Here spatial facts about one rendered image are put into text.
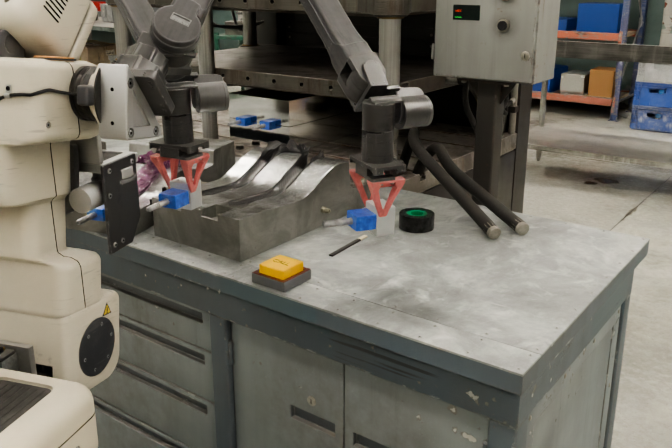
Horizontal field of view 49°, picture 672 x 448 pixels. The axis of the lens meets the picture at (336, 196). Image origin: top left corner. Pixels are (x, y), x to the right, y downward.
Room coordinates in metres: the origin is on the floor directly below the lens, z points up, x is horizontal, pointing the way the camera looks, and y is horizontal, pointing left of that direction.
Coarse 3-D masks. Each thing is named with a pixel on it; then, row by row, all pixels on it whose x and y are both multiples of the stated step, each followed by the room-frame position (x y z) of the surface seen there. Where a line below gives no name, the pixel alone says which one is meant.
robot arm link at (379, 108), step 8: (376, 96) 1.27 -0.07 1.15; (384, 96) 1.27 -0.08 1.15; (392, 96) 1.28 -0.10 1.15; (368, 104) 1.25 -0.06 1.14; (376, 104) 1.25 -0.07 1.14; (384, 104) 1.25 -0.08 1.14; (392, 104) 1.26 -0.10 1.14; (400, 104) 1.27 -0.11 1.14; (368, 112) 1.25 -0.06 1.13; (376, 112) 1.24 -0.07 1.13; (384, 112) 1.25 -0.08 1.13; (392, 112) 1.26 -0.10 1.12; (400, 112) 1.27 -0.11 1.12; (368, 120) 1.25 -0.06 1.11; (376, 120) 1.24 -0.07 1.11; (384, 120) 1.25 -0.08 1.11; (392, 120) 1.26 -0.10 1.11; (400, 120) 1.27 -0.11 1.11; (368, 128) 1.25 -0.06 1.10; (376, 128) 1.24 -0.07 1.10; (384, 128) 1.25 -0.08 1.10; (392, 128) 1.26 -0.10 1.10
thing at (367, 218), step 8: (368, 200) 1.29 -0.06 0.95; (384, 200) 1.30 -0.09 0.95; (368, 208) 1.28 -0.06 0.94; (392, 208) 1.26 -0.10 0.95; (352, 216) 1.25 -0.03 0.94; (360, 216) 1.24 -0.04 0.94; (368, 216) 1.24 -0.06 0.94; (376, 216) 1.25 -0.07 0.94; (392, 216) 1.26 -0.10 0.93; (328, 224) 1.23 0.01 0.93; (336, 224) 1.24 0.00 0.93; (344, 224) 1.24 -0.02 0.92; (352, 224) 1.25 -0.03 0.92; (360, 224) 1.24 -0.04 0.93; (368, 224) 1.24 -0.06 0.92; (376, 224) 1.25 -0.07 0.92; (384, 224) 1.25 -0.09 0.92; (392, 224) 1.26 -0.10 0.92; (376, 232) 1.25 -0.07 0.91; (384, 232) 1.25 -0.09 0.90; (392, 232) 1.26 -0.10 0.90
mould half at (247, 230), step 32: (288, 160) 1.68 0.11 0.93; (320, 160) 1.66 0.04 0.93; (224, 192) 1.56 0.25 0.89; (256, 192) 1.57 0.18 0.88; (288, 192) 1.56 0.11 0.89; (320, 192) 1.58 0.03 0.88; (352, 192) 1.68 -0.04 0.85; (160, 224) 1.51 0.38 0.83; (192, 224) 1.44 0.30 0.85; (224, 224) 1.39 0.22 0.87; (256, 224) 1.41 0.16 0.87; (288, 224) 1.49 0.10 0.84; (320, 224) 1.58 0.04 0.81; (224, 256) 1.39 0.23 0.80
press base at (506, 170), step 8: (512, 152) 2.64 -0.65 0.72; (504, 160) 2.58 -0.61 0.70; (512, 160) 2.64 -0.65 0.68; (504, 168) 2.58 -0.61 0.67; (512, 168) 2.64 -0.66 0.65; (472, 176) 2.37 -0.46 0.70; (504, 176) 2.59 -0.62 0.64; (512, 176) 2.65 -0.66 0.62; (440, 184) 2.20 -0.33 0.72; (504, 184) 2.59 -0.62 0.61; (512, 184) 2.65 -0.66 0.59; (424, 192) 2.12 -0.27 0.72; (432, 192) 2.15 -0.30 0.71; (440, 192) 2.19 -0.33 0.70; (448, 192) 2.24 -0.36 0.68; (504, 192) 2.59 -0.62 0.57; (504, 200) 2.60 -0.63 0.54
